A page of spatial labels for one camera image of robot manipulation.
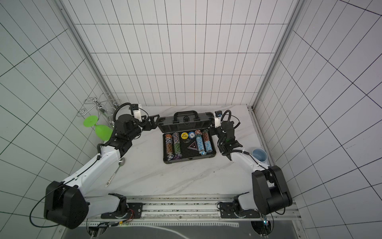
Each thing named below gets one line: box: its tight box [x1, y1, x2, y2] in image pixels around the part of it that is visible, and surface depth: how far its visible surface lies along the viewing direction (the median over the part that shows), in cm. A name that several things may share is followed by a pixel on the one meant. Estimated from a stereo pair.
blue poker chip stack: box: [194, 129, 207, 156], surface depth 95 cm
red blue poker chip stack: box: [202, 128, 213, 153], surface depth 96 cm
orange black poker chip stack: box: [165, 133, 175, 161], surface depth 93 cm
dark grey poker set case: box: [157, 110, 217, 165], surface depth 92 cm
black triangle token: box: [187, 140, 198, 151], surface depth 95 cm
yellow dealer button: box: [181, 131, 189, 140], surface depth 100 cm
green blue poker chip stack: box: [172, 132, 183, 159], surface depth 94 cm
